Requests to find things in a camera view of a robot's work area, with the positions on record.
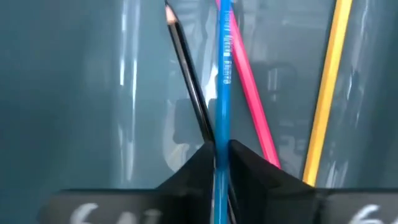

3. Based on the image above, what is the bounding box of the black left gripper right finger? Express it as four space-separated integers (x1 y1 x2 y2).
228 139 398 224

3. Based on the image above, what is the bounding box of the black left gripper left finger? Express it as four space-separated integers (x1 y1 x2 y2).
37 141 216 224

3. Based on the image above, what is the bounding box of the pink pencil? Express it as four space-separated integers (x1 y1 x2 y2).
215 0 282 170

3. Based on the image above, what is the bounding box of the yellow pencil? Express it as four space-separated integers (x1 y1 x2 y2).
302 0 354 187

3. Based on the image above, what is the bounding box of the blue pencil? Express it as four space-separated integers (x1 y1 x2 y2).
213 0 233 224

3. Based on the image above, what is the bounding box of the black pencil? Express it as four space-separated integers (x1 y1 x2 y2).
164 0 216 144

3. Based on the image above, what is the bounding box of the teal plastic bin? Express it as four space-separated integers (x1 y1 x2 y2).
0 0 398 191

